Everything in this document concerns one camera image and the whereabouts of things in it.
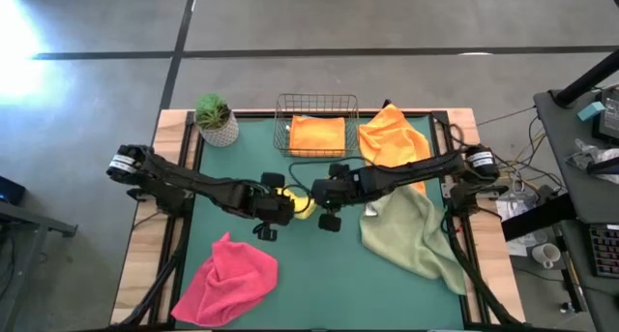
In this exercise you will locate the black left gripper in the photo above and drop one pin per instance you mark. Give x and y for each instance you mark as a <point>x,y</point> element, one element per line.
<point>266,206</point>

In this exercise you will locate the orange microfiber towel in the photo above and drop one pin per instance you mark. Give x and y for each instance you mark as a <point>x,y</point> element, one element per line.
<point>316,136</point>
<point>392,138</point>

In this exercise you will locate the succulent in white patterned pot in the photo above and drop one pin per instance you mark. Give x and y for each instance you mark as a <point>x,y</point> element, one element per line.
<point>217,129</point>

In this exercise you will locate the green table mat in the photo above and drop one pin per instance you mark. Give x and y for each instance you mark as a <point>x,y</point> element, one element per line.
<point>319,274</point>

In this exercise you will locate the light green microfiber towel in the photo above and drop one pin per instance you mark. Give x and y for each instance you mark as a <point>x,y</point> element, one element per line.
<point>406,235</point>

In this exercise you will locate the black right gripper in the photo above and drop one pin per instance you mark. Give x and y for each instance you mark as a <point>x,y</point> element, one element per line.
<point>338,191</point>

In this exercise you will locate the yellow microfiber towel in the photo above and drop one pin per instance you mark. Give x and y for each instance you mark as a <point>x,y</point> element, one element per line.
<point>302,206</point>

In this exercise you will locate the small teal box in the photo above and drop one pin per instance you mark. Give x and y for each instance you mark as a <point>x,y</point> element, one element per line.
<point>591,111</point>

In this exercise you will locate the black keyboard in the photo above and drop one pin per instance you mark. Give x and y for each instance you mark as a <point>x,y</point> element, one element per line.
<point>604,252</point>

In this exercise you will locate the grey desk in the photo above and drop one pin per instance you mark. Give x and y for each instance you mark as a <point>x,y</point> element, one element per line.
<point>580,201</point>

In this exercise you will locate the black aluminium table frame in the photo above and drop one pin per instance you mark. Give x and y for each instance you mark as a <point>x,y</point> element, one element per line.
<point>468,317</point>

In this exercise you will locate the pink microfiber towel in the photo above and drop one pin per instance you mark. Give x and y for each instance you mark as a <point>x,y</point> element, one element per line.
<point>227,283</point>

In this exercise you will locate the crumpled clear plastic bag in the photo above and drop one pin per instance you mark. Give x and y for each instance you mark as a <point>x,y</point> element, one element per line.
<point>587,153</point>

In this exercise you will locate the black device with blue light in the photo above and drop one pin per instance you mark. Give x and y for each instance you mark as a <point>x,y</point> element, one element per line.
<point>12,191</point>

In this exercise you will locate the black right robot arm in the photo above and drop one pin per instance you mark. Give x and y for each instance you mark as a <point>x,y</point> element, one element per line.
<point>411,170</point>

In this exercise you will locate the black desk foot bar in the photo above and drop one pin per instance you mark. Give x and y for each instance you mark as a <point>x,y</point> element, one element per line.
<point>537,218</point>

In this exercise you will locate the black metal stand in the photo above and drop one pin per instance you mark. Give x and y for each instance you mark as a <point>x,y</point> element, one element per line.
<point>48,227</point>

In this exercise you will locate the white mug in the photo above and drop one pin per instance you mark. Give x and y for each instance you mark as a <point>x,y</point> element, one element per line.
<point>545,254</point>

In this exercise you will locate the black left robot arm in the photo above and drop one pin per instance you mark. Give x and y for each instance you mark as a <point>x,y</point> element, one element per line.
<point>193,184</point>

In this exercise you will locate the black pole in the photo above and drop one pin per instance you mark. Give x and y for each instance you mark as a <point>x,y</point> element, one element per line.
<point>590,78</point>

